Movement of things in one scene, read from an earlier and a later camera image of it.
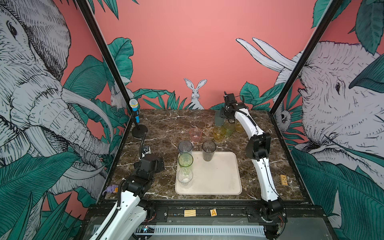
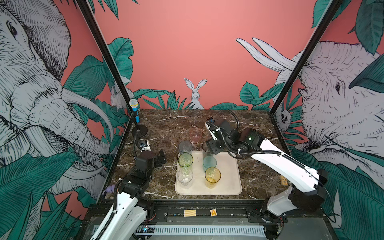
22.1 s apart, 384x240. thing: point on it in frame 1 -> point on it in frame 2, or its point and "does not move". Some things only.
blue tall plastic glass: (185, 146) does not move
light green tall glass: (185, 160) does not move
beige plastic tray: (221, 176) does not move
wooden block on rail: (190, 213) does not move
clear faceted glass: (185, 175) does not move
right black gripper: (223, 113) -> (212, 144)
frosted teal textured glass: (219, 121) -> (208, 161)
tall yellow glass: (238, 127) -> (212, 175)
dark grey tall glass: (209, 147) does not move
